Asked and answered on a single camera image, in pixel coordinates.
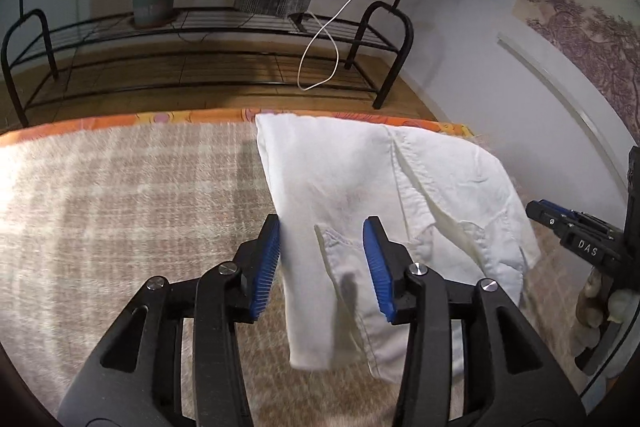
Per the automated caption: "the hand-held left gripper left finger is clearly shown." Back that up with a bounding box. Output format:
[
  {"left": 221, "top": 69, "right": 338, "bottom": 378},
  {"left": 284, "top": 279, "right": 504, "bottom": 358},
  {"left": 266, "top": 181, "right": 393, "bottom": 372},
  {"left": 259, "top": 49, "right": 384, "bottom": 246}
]
[{"left": 59, "top": 214, "right": 282, "bottom": 427}]

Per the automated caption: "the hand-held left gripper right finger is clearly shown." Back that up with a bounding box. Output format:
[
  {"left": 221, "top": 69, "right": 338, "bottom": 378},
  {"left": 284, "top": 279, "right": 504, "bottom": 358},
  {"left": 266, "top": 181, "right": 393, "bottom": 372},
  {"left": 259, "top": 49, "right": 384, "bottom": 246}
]
[{"left": 362, "top": 216, "right": 587, "bottom": 427}]

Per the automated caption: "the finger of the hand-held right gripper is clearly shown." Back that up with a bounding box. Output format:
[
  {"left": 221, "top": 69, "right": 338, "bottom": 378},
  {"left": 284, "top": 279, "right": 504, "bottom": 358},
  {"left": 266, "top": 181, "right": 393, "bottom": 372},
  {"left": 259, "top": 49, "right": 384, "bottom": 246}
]
[
  {"left": 560, "top": 229, "right": 625, "bottom": 265},
  {"left": 526, "top": 200, "right": 623, "bottom": 240}
]

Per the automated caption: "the white button shirt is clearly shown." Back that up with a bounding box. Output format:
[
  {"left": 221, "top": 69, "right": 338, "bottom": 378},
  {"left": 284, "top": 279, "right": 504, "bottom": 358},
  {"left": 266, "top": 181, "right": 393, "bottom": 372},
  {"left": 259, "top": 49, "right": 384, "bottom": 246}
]
[{"left": 255, "top": 112, "right": 543, "bottom": 382}]

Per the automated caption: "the person's right hand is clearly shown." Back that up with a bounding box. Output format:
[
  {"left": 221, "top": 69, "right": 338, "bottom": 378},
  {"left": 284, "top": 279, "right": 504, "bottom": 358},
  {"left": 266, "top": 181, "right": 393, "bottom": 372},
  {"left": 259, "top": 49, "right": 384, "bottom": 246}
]
[{"left": 575, "top": 268, "right": 630, "bottom": 349}]

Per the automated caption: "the beige plaid blanket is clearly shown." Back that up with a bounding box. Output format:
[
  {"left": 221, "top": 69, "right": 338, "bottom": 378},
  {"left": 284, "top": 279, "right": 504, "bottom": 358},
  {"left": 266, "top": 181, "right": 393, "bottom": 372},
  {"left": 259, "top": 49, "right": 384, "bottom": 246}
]
[{"left": 0, "top": 119, "right": 601, "bottom": 427}]

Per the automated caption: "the black metal rack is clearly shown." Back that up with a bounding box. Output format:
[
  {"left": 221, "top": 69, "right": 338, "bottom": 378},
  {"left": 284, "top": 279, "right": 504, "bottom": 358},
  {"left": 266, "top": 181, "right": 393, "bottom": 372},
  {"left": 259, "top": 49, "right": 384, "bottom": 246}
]
[{"left": 0, "top": 0, "right": 461, "bottom": 128}]

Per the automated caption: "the orange patterned bed sheet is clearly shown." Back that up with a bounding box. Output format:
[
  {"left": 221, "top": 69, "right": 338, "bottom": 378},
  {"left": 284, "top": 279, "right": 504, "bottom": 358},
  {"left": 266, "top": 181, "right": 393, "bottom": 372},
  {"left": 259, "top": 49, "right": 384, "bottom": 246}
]
[{"left": 0, "top": 107, "right": 473, "bottom": 148}]

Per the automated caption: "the potted plant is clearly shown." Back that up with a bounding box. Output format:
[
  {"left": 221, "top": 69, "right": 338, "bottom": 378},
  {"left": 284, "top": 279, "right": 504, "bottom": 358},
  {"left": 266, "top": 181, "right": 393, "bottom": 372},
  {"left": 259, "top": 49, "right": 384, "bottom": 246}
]
[{"left": 127, "top": 0, "right": 178, "bottom": 29}]

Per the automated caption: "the landscape painting wall poster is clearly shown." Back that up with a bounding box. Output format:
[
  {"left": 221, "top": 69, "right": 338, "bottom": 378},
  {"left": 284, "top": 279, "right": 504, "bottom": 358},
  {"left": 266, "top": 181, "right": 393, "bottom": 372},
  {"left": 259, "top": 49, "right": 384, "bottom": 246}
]
[{"left": 512, "top": 0, "right": 640, "bottom": 132}]

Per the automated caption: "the white lamp cable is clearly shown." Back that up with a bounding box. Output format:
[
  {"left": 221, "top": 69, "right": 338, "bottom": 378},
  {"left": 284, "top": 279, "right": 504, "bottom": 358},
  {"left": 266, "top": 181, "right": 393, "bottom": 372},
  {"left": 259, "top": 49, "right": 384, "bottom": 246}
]
[{"left": 297, "top": 0, "right": 387, "bottom": 92}]

